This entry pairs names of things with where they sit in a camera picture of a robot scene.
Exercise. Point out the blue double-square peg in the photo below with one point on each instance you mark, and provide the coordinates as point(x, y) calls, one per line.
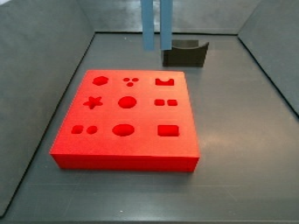
point(157, 22)

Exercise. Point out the red foam shape-sorting board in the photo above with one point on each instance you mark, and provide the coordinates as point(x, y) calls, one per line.
point(129, 123)

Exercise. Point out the black curved holder block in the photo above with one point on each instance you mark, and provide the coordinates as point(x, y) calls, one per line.
point(187, 53)

